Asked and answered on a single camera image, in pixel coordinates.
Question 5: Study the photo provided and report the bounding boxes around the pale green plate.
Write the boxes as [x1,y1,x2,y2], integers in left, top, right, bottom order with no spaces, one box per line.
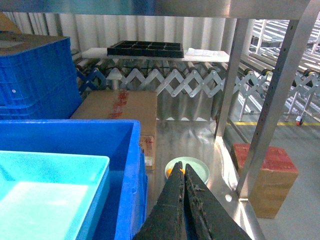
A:
[164,156,210,185]

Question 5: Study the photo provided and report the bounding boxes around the blue crate upper back stack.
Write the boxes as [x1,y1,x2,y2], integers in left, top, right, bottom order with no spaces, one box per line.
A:
[0,31,82,120]

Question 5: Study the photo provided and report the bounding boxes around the orange fruit pieces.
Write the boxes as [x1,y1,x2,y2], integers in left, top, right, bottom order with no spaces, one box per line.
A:
[166,168,185,177]

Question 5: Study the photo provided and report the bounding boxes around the brown cardboard box red print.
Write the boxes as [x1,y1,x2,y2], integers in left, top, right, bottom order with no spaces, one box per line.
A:
[70,89,158,170]

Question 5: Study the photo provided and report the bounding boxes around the stainless steel shelf rack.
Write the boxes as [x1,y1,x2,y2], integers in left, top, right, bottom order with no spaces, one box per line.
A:
[0,0,320,240]

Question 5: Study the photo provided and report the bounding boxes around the red topped cardboard box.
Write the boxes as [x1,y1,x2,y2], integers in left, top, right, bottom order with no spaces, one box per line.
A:
[229,142,300,220]

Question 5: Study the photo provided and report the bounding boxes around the expandable roller conveyor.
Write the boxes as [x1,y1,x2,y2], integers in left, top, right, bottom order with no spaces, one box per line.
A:
[75,58,320,116]

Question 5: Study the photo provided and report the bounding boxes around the teal plastic bin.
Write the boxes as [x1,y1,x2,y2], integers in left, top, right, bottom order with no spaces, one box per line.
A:
[0,150,110,240]

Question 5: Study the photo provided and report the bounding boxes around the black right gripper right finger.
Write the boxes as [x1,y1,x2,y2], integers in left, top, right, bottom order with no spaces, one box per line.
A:
[184,163,250,240]

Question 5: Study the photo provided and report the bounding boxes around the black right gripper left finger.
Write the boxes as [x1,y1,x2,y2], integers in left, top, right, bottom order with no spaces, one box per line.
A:
[133,161,185,240]

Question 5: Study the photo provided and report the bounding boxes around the white foam board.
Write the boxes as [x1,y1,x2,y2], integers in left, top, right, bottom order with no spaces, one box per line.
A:
[81,47,230,63]

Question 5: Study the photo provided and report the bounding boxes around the blue open target crate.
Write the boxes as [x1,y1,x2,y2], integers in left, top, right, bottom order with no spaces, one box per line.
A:
[0,119,148,240]

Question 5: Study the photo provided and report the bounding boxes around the black compartment tray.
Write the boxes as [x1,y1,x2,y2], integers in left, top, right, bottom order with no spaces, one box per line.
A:
[107,40,185,59]

